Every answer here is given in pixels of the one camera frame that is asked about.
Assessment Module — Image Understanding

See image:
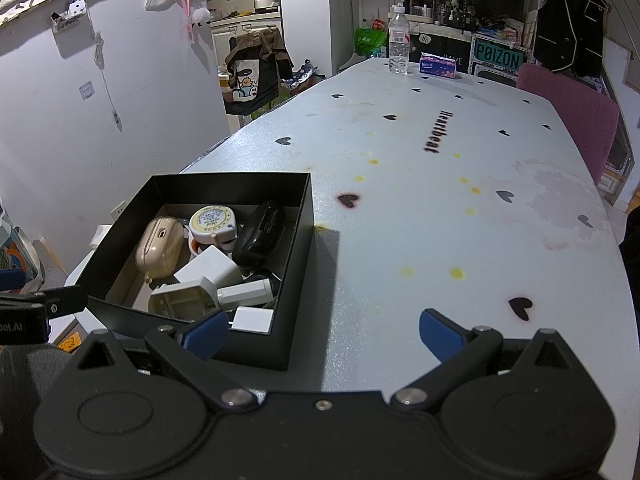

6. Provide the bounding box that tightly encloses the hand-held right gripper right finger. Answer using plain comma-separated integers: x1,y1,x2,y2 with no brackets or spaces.
387,308,577,411

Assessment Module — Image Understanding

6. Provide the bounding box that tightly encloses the black letter board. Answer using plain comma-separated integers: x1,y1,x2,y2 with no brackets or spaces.
415,30,474,75

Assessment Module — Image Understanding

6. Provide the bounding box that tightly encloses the beige earbuds case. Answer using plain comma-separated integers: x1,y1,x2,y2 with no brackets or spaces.
134,215,185,281

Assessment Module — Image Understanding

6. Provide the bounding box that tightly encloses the white hanging cable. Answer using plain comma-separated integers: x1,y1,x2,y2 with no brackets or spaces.
92,29,124,134

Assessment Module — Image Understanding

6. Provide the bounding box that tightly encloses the clear water bottle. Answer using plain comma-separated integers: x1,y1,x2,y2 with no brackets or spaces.
388,3,411,75

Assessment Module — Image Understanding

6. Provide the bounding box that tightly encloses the purple tissue pack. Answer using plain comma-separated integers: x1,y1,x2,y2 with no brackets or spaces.
418,52,459,80

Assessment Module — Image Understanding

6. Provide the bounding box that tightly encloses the small white cube charger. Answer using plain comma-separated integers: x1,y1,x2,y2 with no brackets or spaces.
230,304,275,334

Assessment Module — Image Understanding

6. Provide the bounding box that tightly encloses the white kitchen cabinet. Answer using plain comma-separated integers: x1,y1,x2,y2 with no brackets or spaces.
207,0,284,62

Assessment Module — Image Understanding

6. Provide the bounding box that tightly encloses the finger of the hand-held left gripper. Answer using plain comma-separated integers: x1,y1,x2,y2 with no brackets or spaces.
0,284,87,317

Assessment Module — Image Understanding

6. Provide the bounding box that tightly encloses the beige plastic holder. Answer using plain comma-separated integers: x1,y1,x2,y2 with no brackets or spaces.
147,275,221,322

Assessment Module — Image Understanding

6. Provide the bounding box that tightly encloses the black cardboard box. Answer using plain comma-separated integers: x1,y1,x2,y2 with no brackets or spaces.
73,172,317,372

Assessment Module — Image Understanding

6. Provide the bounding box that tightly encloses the black tiered rack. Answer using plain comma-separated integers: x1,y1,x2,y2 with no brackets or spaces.
444,0,484,31

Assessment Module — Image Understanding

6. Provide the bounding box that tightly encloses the round tape measure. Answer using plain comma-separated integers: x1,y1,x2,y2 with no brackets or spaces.
188,204,241,249

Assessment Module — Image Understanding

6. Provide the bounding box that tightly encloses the black oval case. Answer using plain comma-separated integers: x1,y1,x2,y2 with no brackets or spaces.
231,199,288,271

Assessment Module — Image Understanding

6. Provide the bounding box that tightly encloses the teal licence plate sign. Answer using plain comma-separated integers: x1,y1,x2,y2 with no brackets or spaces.
472,34,530,75

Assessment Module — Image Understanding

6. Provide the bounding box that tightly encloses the dark floral bag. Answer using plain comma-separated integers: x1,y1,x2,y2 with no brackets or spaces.
287,59,326,94

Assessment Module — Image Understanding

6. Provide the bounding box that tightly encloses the pink lanyard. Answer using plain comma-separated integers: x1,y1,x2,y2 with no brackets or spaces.
172,0,196,44

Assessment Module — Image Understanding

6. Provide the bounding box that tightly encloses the black vest with white trim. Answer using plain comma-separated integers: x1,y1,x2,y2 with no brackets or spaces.
532,0,609,79

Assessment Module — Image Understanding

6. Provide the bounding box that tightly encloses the white oblong adapter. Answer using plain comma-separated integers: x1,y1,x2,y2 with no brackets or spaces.
215,278,274,307

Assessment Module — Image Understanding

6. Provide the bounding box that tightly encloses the green plastic bag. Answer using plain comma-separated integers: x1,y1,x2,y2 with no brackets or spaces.
353,24,390,59

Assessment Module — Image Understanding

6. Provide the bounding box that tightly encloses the large white wall charger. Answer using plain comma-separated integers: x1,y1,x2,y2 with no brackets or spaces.
173,246,245,286

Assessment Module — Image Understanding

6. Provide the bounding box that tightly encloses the pink upholstered chair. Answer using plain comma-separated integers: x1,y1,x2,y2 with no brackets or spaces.
515,63,621,184

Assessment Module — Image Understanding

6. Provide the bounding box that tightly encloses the cartoon print tote bag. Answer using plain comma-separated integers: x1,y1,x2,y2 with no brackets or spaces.
222,27,295,116

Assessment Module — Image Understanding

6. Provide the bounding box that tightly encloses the white desktop organiser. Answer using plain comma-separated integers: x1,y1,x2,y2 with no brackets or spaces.
387,0,441,24

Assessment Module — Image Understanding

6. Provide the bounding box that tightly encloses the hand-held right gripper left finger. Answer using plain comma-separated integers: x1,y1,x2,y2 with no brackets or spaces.
65,308,265,411

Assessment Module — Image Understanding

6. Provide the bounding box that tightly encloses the white handled broom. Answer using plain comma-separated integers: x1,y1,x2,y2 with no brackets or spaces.
340,0,362,72

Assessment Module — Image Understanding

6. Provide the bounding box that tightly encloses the colourful printed bag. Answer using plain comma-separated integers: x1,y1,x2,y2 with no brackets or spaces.
0,204,44,281

